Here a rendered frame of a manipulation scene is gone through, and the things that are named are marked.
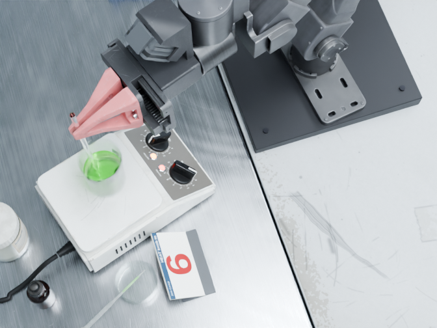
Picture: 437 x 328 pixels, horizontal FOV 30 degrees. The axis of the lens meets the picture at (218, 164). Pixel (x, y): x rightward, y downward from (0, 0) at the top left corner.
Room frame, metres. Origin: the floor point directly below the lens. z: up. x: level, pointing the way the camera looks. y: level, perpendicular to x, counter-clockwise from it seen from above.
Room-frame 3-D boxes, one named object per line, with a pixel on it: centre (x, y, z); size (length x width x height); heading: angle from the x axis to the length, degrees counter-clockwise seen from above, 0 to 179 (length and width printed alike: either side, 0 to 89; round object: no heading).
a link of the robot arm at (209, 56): (0.46, 0.02, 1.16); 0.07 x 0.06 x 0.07; 130
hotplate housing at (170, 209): (0.35, 0.13, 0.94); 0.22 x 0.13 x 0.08; 128
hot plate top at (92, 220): (0.34, 0.15, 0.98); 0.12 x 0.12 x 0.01; 38
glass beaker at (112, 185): (0.35, 0.14, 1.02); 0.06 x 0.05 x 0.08; 168
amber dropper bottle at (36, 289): (0.21, 0.22, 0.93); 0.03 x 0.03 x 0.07
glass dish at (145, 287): (0.24, 0.10, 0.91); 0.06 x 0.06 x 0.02
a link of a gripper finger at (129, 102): (0.38, 0.13, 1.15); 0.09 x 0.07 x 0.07; 130
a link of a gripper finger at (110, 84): (0.36, 0.12, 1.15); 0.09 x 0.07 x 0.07; 130
